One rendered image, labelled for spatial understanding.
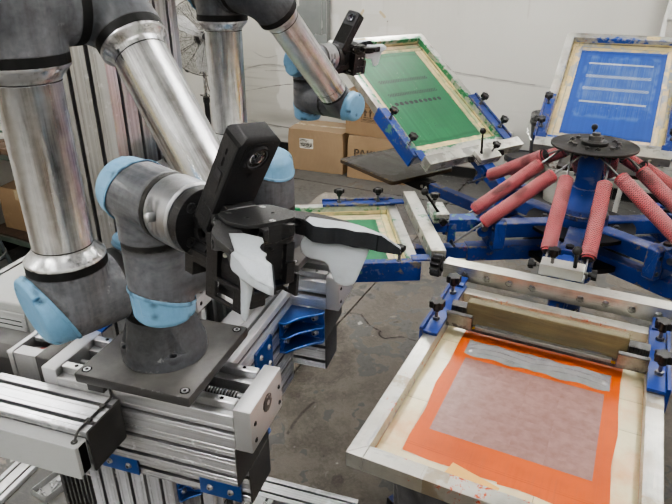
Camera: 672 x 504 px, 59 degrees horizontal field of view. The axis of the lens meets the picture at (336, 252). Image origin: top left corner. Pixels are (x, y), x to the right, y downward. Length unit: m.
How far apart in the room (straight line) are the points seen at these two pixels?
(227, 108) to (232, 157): 0.97
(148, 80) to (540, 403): 1.12
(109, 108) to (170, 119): 0.35
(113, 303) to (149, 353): 0.14
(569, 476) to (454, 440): 0.24
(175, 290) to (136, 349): 0.38
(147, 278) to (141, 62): 0.30
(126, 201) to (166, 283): 0.11
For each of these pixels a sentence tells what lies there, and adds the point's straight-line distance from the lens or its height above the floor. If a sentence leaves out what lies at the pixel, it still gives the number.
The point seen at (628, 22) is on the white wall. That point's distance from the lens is 5.58.
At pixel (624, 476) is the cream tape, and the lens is 1.42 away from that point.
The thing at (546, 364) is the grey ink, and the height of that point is 0.96.
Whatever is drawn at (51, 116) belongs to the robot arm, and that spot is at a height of 1.71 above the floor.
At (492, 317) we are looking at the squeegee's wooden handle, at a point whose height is 1.03.
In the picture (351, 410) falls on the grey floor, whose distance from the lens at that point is 2.90.
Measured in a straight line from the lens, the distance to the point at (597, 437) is 1.48.
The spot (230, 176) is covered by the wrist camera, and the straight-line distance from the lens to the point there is 0.53.
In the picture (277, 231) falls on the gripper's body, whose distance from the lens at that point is 0.53.
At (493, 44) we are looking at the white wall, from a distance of 5.73.
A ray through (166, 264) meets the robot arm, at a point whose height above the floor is 1.59.
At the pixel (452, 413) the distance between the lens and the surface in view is 1.45.
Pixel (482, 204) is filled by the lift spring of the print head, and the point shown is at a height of 1.07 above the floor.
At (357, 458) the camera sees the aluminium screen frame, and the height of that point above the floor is 0.98.
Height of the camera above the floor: 1.89
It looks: 26 degrees down
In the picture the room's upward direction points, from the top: straight up
